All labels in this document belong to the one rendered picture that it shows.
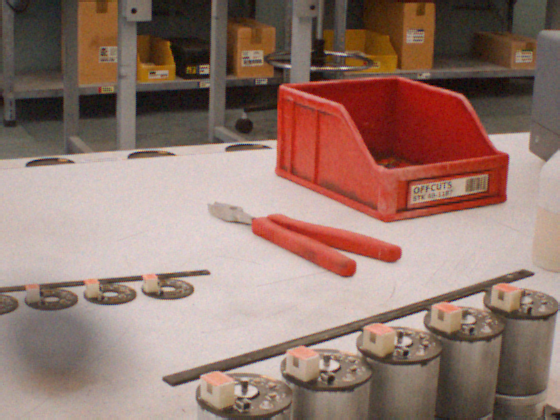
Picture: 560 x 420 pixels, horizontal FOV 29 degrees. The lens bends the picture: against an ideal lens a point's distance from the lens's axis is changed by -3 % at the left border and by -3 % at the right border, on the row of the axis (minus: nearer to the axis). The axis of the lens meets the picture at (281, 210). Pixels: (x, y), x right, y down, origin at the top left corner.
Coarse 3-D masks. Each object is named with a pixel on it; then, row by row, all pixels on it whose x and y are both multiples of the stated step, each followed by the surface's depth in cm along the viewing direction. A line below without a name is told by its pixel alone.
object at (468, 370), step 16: (464, 320) 33; (496, 336) 33; (448, 352) 33; (464, 352) 32; (480, 352) 33; (496, 352) 33; (448, 368) 33; (464, 368) 33; (480, 368) 33; (496, 368) 33; (448, 384) 33; (464, 384) 33; (480, 384) 33; (448, 400) 33; (464, 400) 33; (480, 400) 33; (448, 416) 33; (464, 416) 33; (480, 416) 33
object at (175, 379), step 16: (512, 272) 38; (528, 272) 38; (464, 288) 36; (480, 288) 36; (416, 304) 35; (432, 304) 35; (368, 320) 33; (384, 320) 33; (304, 336) 32; (320, 336) 32; (336, 336) 32; (256, 352) 31; (272, 352) 31; (192, 368) 30; (208, 368) 30; (224, 368) 30; (176, 384) 29
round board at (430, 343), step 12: (360, 336) 32; (408, 336) 32; (420, 336) 32; (432, 336) 32; (360, 348) 31; (396, 348) 31; (408, 348) 31; (420, 348) 31; (432, 348) 31; (384, 360) 31; (396, 360) 31; (408, 360) 31; (420, 360) 31; (432, 360) 31
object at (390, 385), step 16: (384, 368) 31; (400, 368) 31; (416, 368) 31; (432, 368) 31; (384, 384) 31; (400, 384) 31; (416, 384) 31; (432, 384) 31; (384, 400) 31; (400, 400) 31; (416, 400) 31; (432, 400) 32; (368, 416) 31; (384, 416) 31; (400, 416) 31; (416, 416) 31; (432, 416) 32
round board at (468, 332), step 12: (468, 312) 34; (480, 312) 34; (468, 324) 33; (480, 324) 33; (492, 324) 33; (504, 324) 33; (444, 336) 33; (456, 336) 32; (468, 336) 32; (480, 336) 32; (492, 336) 33
